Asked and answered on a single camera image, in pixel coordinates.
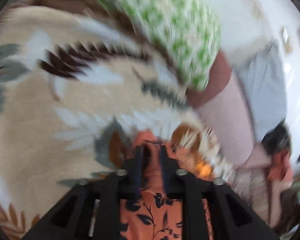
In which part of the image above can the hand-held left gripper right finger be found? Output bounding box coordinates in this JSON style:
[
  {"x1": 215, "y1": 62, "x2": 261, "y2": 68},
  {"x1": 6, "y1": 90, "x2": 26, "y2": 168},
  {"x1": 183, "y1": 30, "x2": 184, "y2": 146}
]
[{"x1": 160, "y1": 145, "x2": 278, "y2": 240}]

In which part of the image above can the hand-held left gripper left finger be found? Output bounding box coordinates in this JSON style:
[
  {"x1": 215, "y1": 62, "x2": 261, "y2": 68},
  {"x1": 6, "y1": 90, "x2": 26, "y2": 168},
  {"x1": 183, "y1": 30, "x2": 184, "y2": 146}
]
[{"x1": 22, "y1": 145, "x2": 145, "y2": 240}]

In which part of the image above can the orange floral shirt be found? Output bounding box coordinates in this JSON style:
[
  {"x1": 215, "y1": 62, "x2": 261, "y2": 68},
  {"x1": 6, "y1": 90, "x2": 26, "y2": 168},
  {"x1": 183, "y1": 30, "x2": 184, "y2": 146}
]
[{"x1": 119, "y1": 130, "x2": 213, "y2": 240}]

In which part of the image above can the striped cushion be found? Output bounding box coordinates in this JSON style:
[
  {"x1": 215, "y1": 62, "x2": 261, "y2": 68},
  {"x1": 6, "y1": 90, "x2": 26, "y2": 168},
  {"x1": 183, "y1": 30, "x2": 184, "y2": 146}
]
[{"x1": 235, "y1": 167, "x2": 300, "y2": 230}]

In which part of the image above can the pink cushion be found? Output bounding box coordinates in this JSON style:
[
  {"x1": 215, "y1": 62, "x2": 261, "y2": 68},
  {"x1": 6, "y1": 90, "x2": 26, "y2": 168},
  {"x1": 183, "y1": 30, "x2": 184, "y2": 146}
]
[{"x1": 242, "y1": 142, "x2": 273, "y2": 170}]

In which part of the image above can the pink bolster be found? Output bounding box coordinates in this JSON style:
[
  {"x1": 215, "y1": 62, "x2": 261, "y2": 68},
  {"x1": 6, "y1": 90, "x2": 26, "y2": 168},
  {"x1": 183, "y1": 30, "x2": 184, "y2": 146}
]
[{"x1": 185, "y1": 50, "x2": 255, "y2": 167}]

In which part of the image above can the orange cloth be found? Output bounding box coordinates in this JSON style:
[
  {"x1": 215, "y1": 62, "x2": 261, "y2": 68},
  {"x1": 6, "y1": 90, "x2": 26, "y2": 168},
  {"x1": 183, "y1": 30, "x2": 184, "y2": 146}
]
[{"x1": 267, "y1": 150, "x2": 294, "y2": 183}]

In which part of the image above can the leaf print blanket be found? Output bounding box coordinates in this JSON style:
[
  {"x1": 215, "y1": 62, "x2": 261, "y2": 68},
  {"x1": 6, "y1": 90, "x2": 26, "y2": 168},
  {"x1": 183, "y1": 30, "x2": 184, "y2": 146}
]
[{"x1": 0, "y1": 5, "x2": 240, "y2": 240}]

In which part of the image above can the dark furry cushion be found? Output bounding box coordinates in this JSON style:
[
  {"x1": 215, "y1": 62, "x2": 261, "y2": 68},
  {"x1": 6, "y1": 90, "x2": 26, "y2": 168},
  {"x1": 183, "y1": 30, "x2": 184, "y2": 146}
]
[{"x1": 261, "y1": 121, "x2": 292, "y2": 155}]

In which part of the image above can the grey pillow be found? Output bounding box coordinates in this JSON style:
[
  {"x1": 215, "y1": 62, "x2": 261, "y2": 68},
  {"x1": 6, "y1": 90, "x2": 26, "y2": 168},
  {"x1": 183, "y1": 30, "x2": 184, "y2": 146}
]
[{"x1": 236, "y1": 37, "x2": 288, "y2": 143}]

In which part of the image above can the green checked pillow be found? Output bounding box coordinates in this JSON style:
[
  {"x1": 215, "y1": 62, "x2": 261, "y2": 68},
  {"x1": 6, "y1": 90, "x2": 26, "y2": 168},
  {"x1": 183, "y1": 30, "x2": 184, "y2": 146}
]
[{"x1": 90, "y1": 0, "x2": 222, "y2": 92}]

